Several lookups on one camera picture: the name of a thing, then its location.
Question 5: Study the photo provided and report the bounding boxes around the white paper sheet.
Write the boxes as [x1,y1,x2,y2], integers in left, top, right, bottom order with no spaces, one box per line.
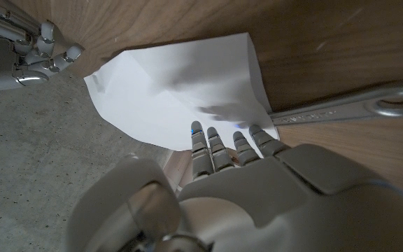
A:
[83,32,280,152]

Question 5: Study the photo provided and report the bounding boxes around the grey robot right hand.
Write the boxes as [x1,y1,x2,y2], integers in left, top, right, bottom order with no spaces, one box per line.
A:
[0,0,85,92]

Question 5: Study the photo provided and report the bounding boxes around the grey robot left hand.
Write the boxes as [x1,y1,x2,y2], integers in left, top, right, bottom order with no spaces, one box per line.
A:
[64,120,403,252]

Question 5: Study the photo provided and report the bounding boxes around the silver adjustable wrench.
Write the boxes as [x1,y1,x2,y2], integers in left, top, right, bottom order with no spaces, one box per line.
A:
[268,80,403,126]

